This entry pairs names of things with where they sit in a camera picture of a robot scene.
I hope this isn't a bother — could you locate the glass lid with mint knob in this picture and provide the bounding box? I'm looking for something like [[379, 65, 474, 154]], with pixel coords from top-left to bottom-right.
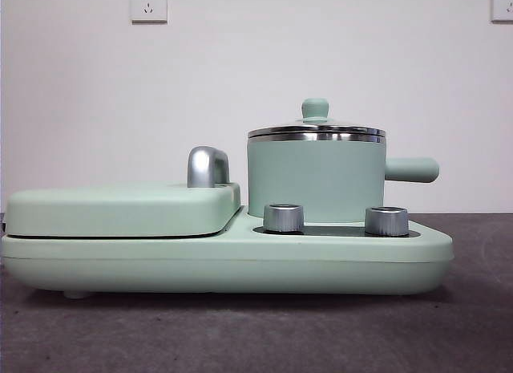
[[247, 98, 387, 138]]

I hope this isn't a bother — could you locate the mint green steamer pot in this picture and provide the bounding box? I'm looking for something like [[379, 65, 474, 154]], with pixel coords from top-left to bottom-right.
[[247, 132, 441, 225]]

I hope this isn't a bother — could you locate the silver control knob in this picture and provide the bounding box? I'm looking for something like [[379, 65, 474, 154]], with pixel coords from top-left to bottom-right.
[[364, 206, 410, 236], [263, 203, 305, 233]]

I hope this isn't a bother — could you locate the mint green breakfast machine base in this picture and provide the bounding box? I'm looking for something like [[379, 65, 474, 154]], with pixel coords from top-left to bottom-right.
[[0, 206, 454, 300]]

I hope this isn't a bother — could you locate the mint green griddle cover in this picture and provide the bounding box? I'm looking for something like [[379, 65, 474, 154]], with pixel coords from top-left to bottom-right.
[[4, 181, 243, 240]]

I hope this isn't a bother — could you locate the silver griddle cover handle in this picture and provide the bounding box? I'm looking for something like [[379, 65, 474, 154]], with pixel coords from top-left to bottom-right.
[[187, 146, 231, 189]]

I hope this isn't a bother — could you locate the white wall socket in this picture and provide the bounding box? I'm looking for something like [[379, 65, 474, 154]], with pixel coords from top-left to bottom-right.
[[130, 0, 168, 24], [491, 0, 513, 24]]

